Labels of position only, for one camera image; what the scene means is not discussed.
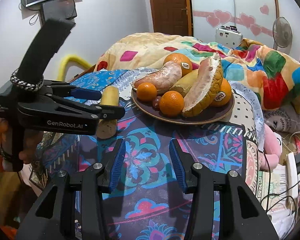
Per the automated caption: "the pink plush toy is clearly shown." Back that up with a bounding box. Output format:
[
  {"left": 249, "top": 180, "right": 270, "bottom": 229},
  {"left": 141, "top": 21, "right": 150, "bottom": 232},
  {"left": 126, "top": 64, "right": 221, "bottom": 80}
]
[{"left": 258, "top": 124, "right": 282, "bottom": 171}]

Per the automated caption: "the patterned purple blue cloth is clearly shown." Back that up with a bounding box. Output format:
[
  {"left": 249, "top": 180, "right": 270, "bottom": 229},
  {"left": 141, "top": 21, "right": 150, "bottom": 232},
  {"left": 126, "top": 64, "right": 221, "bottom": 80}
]
[{"left": 30, "top": 68, "right": 264, "bottom": 239}]

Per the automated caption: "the large orange with sticker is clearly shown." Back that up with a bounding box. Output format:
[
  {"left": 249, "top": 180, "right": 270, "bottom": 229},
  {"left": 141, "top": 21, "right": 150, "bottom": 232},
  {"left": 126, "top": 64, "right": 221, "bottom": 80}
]
[{"left": 163, "top": 52, "right": 193, "bottom": 77}]

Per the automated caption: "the yellow chair frame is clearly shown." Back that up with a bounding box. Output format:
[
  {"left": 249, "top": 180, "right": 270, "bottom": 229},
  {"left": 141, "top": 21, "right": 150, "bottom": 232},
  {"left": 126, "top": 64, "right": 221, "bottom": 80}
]
[{"left": 57, "top": 54, "right": 93, "bottom": 81}]

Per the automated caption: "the small mandarin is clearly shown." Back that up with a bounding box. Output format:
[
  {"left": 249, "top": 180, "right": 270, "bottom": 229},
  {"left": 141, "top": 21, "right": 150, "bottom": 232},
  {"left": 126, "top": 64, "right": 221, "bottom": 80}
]
[
  {"left": 159, "top": 90, "right": 184, "bottom": 118},
  {"left": 136, "top": 82, "right": 157, "bottom": 102}
]

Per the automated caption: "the sliding wardrobe with hearts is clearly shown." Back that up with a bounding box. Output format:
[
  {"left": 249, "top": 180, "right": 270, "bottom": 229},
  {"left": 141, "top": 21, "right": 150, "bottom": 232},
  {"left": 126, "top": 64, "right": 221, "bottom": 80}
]
[{"left": 191, "top": 0, "right": 276, "bottom": 47}]

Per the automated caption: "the person's left hand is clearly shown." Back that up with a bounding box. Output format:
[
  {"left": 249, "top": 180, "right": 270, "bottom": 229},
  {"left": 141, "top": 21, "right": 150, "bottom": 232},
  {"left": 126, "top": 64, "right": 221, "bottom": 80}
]
[{"left": 0, "top": 118, "right": 44, "bottom": 172}]

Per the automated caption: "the grey patterned pillow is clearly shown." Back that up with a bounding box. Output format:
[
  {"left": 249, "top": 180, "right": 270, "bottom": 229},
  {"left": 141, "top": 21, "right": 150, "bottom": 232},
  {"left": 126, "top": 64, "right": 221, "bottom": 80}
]
[{"left": 263, "top": 104, "right": 300, "bottom": 133}]

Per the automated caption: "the brown wooden door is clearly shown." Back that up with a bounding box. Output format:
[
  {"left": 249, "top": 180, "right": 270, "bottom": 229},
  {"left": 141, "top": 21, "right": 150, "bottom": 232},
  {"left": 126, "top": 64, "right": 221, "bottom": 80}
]
[{"left": 150, "top": 0, "right": 193, "bottom": 36}]

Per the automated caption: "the standing electric fan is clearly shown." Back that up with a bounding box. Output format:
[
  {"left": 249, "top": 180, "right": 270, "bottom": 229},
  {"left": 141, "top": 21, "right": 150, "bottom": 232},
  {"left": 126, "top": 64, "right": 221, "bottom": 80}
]
[{"left": 273, "top": 17, "right": 293, "bottom": 48}]

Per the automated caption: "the pomelo segment with rind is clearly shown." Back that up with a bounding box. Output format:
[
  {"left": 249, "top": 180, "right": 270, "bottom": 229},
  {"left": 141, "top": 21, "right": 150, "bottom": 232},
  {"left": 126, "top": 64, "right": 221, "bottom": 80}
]
[{"left": 181, "top": 53, "right": 223, "bottom": 118}]

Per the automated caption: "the white box appliance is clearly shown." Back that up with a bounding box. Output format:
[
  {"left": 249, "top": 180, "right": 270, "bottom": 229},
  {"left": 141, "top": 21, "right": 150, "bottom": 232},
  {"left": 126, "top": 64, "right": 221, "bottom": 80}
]
[{"left": 215, "top": 25, "right": 243, "bottom": 48}]

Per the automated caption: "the white power strip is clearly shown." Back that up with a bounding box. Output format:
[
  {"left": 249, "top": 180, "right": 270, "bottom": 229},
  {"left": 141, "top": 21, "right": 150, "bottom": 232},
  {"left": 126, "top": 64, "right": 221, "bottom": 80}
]
[{"left": 286, "top": 152, "right": 300, "bottom": 202}]

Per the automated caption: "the colourful patchwork blanket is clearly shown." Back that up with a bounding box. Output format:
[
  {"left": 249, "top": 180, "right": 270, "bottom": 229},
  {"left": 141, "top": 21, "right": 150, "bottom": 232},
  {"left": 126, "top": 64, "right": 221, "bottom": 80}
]
[{"left": 95, "top": 33, "right": 300, "bottom": 114}]

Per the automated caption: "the small wall monitor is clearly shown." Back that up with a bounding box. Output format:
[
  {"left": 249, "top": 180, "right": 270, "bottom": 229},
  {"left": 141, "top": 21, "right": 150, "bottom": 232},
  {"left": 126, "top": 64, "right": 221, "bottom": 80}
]
[{"left": 39, "top": 0, "right": 77, "bottom": 24}]

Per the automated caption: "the dark purple plate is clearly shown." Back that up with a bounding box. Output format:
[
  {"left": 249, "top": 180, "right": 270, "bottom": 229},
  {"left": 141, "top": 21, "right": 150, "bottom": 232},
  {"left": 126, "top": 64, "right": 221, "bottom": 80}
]
[{"left": 131, "top": 84, "right": 235, "bottom": 126}]

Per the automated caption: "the peeled pomelo segment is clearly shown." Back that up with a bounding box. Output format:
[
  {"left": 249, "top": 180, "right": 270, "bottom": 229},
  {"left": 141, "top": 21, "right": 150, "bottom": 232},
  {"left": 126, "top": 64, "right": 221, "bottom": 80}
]
[{"left": 132, "top": 61, "right": 182, "bottom": 94}]

